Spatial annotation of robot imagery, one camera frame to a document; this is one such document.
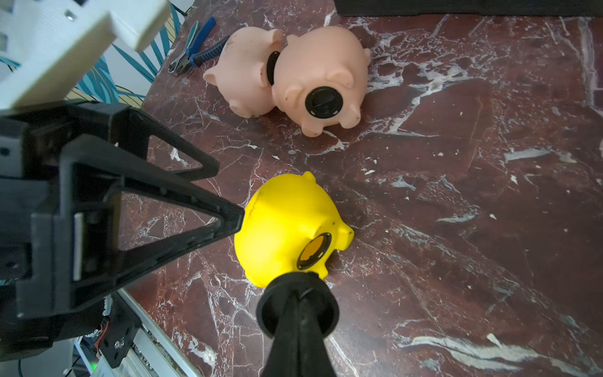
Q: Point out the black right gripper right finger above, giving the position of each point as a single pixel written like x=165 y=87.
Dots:
x=312 y=354

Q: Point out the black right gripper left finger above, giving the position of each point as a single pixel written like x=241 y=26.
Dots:
x=283 y=358

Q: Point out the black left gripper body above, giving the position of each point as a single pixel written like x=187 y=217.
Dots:
x=46 y=285

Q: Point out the black round plug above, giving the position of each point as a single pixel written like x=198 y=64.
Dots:
x=324 y=102
x=270 y=67
x=297 y=287

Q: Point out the light pink piggy bank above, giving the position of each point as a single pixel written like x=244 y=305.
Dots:
x=242 y=72

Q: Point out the yellow piggy bank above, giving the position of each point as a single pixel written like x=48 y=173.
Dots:
x=290 y=225

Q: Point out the dark pink piggy bank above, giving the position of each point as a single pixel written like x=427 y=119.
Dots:
x=329 y=56

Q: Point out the yellow black plastic toolbox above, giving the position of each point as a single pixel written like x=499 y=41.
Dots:
x=531 y=8

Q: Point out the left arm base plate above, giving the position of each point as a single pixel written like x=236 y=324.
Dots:
x=121 y=326

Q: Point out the blue handled pliers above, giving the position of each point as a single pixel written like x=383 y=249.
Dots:
x=182 y=65

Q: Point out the aluminium front rail frame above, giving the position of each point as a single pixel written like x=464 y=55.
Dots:
x=152 y=353

